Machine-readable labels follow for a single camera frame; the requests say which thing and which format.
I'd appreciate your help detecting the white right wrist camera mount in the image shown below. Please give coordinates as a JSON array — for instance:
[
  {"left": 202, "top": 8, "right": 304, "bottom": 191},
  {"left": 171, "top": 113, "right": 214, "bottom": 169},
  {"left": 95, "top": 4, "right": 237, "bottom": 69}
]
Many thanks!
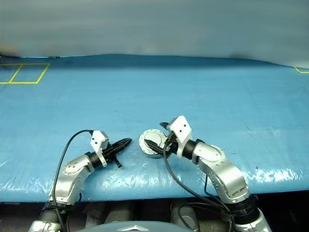
[{"left": 168, "top": 115, "right": 194, "bottom": 159}]

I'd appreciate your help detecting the grey rounded shape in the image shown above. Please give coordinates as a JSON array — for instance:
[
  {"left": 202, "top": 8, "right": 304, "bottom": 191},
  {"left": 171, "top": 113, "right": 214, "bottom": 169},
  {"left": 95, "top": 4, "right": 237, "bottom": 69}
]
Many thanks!
[
  {"left": 103, "top": 203, "right": 136, "bottom": 224},
  {"left": 170, "top": 202, "right": 200, "bottom": 232}
]

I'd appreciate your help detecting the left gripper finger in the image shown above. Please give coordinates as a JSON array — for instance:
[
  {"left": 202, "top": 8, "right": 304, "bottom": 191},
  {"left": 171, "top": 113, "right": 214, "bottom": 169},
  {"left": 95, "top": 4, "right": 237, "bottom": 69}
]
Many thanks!
[
  {"left": 114, "top": 142, "right": 133, "bottom": 156},
  {"left": 112, "top": 138, "right": 132, "bottom": 149}
]

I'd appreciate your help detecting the blue plastic table cover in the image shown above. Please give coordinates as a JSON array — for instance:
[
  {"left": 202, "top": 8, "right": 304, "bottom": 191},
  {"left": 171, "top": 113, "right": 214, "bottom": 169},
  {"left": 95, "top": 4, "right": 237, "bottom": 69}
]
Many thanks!
[{"left": 0, "top": 54, "right": 309, "bottom": 203}]

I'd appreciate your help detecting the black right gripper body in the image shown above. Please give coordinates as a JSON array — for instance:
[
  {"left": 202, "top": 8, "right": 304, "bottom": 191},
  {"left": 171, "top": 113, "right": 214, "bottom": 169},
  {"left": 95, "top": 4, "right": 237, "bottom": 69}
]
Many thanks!
[{"left": 163, "top": 130, "right": 179, "bottom": 158}]

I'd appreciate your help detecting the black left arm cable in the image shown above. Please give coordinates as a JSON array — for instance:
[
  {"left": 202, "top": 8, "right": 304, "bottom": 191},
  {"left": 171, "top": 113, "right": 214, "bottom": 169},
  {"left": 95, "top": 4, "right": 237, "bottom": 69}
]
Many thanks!
[{"left": 52, "top": 130, "right": 95, "bottom": 232}]

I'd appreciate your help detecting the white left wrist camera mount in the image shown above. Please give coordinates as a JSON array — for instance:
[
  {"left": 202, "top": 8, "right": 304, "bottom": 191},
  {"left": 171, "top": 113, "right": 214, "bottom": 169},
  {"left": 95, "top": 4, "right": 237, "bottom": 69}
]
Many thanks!
[{"left": 90, "top": 130, "right": 111, "bottom": 168}]

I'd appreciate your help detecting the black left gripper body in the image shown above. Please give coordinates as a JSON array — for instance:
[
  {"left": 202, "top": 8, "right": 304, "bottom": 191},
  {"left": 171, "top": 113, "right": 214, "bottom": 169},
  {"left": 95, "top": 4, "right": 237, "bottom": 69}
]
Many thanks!
[{"left": 103, "top": 145, "right": 123, "bottom": 169}]

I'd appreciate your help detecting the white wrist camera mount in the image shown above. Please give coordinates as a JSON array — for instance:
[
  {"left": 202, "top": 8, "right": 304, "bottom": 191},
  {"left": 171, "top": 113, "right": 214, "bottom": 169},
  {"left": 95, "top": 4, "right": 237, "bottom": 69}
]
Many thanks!
[
  {"left": 168, "top": 115, "right": 194, "bottom": 159},
  {"left": 90, "top": 130, "right": 111, "bottom": 168}
]

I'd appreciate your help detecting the grey robot torso with logo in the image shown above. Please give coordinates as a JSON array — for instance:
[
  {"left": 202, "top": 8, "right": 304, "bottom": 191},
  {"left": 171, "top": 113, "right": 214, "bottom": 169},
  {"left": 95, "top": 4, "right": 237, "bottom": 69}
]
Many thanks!
[{"left": 86, "top": 221, "right": 191, "bottom": 232}]

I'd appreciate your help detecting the silver motor cover circuit board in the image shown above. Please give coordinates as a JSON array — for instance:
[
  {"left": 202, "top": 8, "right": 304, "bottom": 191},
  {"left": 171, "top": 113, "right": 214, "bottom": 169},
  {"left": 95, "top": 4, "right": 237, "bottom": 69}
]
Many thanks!
[{"left": 139, "top": 128, "right": 169, "bottom": 154}]

